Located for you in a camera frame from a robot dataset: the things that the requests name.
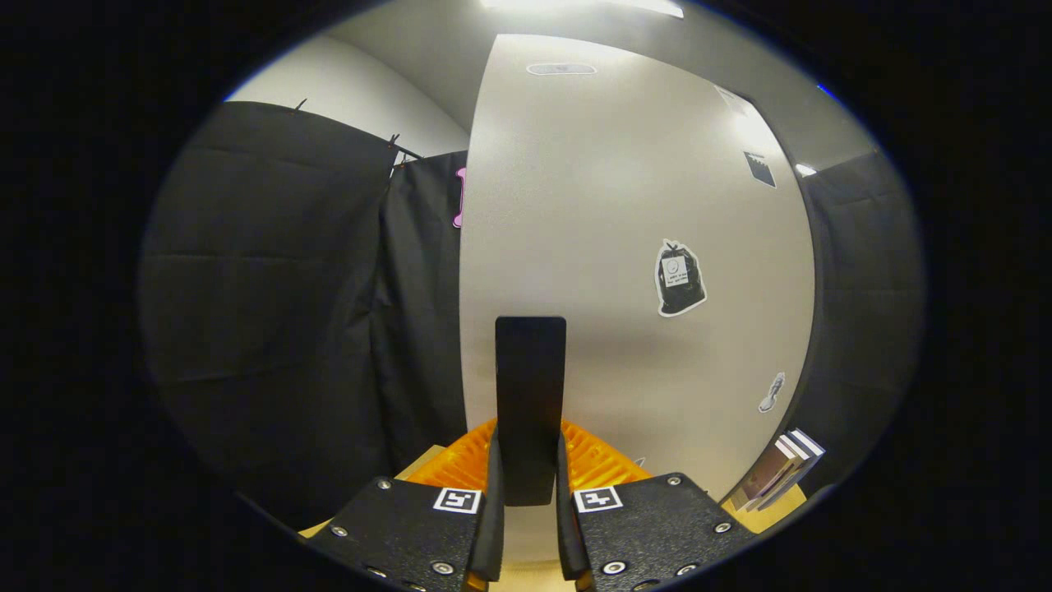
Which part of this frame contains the black door handle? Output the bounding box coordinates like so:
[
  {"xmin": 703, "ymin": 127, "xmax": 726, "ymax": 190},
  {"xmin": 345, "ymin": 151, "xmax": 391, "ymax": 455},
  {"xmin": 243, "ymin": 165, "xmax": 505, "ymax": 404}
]
[{"xmin": 495, "ymin": 317, "xmax": 567, "ymax": 507}]

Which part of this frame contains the large ceiling light panel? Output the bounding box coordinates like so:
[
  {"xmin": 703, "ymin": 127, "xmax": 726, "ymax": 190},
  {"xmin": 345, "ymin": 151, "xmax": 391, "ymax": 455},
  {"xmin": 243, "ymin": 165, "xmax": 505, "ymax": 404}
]
[{"xmin": 481, "ymin": 0, "xmax": 685, "ymax": 19}]

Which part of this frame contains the black backdrop cloth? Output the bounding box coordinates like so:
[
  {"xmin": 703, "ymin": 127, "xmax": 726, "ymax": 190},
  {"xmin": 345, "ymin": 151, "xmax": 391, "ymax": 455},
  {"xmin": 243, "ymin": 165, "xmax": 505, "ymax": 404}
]
[{"xmin": 140, "ymin": 100, "xmax": 925, "ymax": 527}]

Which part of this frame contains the beige cabinet door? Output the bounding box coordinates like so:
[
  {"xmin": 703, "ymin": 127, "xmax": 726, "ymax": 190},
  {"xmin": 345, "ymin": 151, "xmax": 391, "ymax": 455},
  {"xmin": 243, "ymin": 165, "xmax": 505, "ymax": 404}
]
[{"xmin": 458, "ymin": 33, "xmax": 817, "ymax": 568}]

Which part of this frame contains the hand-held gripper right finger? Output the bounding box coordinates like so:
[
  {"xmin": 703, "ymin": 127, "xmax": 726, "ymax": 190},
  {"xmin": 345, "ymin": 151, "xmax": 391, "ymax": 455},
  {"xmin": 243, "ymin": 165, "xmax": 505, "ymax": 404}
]
[{"xmin": 556, "ymin": 419, "xmax": 759, "ymax": 592}]

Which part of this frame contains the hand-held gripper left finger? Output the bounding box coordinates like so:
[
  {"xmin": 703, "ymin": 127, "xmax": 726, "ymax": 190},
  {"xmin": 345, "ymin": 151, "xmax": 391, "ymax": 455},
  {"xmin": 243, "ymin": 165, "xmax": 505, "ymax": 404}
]
[{"xmin": 306, "ymin": 418, "xmax": 505, "ymax": 592}]

